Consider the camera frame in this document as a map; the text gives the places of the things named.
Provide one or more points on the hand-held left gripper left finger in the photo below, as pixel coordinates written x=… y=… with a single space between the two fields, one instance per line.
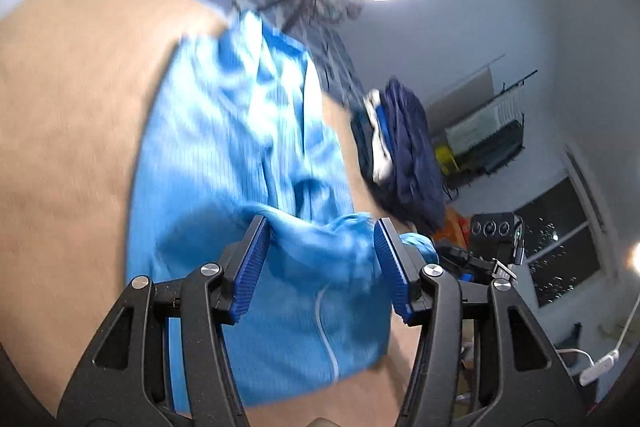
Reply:
x=250 y=267

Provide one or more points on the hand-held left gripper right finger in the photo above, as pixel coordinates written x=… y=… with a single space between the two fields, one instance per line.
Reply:
x=392 y=272

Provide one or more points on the light blue garment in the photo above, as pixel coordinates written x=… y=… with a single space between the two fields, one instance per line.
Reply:
x=225 y=132

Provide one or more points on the dark folded clothes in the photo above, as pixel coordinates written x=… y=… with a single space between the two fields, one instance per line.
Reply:
x=362 y=142

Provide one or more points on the orange bag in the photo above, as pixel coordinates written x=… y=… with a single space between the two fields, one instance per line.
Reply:
x=452 y=224

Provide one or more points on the window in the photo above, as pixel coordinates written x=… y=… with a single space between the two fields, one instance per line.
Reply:
x=560 y=237

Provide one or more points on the yellow bottle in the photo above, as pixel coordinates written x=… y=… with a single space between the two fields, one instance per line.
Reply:
x=445 y=159

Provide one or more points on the white cloth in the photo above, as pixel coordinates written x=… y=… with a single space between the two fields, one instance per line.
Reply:
x=382 y=167

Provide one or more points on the navy blue garment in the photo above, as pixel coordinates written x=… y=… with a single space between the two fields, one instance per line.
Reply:
x=415 y=147

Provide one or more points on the white board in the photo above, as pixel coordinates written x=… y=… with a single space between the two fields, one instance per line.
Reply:
x=465 y=92

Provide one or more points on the white power adapter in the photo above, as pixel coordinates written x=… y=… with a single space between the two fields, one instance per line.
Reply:
x=597 y=364

